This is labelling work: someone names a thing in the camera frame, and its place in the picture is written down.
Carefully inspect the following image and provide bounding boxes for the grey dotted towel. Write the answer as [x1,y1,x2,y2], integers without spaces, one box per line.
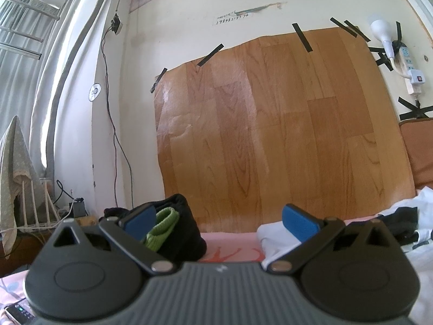
[0,115,36,261]

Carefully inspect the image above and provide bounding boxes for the white lamp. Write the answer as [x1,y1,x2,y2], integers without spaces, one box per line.
[370,19,397,66]

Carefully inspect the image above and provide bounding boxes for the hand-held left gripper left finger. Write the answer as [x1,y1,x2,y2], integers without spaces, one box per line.
[45,206,176,275]

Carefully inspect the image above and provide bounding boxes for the wall socket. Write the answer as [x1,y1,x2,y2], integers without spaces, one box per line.
[111,13,124,35]

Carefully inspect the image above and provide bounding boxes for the green garment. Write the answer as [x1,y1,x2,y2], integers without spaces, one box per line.
[141,208,180,254]

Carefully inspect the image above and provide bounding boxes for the metal window grille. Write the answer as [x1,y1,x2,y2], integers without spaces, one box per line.
[0,0,63,58]

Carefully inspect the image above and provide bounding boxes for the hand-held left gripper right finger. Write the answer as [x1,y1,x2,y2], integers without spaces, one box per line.
[267,204,397,275]

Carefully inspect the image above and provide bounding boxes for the crossed black tape strips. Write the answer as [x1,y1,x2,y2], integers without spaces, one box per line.
[368,41,397,72]
[398,96,433,122]

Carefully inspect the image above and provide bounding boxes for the black wall cable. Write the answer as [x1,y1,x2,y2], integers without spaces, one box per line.
[101,24,133,210]

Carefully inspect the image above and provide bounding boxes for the pink printed bed sheet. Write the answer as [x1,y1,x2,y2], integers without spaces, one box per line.
[0,230,268,325]

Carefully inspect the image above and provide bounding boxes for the wood-pattern vinyl sheet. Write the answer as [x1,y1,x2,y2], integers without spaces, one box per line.
[154,27,416,234]

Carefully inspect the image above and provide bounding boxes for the black power adapter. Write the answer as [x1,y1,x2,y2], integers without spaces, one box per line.
[72,197,88,218]

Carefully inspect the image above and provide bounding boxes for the black garment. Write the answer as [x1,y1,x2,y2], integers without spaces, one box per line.
[384,206,428,244]

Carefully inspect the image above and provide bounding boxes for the brown cushion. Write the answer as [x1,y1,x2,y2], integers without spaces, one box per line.
[398,118,433,191]

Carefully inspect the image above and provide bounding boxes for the wooden nightstand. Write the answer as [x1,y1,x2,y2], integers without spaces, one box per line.
[0,215,100,269]

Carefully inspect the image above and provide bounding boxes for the smartphone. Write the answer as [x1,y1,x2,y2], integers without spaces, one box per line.
[4,302,37,325]

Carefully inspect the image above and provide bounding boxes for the white power strip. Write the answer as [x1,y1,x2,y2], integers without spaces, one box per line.
[392,45,427,96]

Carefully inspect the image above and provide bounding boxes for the black clothes pile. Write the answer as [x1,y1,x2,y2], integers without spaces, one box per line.
[102,194,208,258]

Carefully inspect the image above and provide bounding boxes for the white curtain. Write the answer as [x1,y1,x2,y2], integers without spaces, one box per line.
[0,0,117,183]

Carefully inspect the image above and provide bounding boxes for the white router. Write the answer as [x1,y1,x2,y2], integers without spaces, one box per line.
[15,176,70,234]

